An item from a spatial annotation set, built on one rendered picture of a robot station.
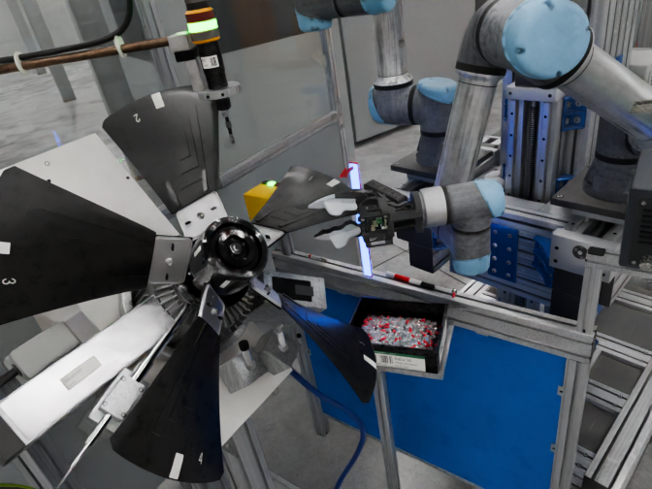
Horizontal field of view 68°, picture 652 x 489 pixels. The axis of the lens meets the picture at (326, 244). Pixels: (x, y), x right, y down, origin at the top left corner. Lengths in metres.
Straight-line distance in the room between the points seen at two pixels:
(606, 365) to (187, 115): 1.67
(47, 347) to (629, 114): 1.07
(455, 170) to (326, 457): 1.31
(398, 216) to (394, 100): 0.64
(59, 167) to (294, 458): 1.37
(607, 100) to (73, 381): 1.00
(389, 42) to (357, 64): 3.20
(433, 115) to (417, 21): 3.65
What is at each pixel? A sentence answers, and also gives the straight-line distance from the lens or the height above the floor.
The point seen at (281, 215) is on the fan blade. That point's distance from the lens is 0.98.
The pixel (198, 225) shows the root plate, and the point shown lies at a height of 1.24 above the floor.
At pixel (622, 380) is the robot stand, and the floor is 0.21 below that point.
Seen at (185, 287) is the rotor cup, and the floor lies 1.16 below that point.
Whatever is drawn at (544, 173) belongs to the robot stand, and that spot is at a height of 1.02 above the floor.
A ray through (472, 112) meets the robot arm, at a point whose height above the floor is 1.32.
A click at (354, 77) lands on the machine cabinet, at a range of 4.66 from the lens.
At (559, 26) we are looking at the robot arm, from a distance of 0.88.
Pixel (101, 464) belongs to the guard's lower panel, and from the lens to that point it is 1.88.
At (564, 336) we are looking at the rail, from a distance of 1.20.
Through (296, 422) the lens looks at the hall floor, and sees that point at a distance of 2.15.
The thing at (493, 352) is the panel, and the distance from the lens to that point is 1.31.
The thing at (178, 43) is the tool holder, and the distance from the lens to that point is 0.84.
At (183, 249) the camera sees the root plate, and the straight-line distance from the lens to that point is 0.86.
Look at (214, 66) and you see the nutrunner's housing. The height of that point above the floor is 1.50.
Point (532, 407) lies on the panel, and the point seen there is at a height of 0.57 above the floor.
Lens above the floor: 1.62
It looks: 30 degrees down
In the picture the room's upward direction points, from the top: 10 degrees counter-clockwise
